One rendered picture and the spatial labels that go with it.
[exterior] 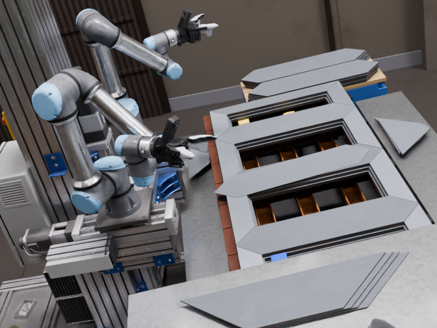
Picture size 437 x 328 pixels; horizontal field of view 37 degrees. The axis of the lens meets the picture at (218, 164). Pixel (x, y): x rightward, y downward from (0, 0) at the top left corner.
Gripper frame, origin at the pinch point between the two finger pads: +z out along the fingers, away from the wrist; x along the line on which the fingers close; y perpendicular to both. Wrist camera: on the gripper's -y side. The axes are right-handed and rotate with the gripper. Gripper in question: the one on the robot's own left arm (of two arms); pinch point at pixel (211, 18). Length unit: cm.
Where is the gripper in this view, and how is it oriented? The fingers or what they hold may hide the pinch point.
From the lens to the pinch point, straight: 319.8
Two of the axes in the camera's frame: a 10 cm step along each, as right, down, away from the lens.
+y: 1.5, 7.7, 6.2
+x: 4.5, 5.1, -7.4
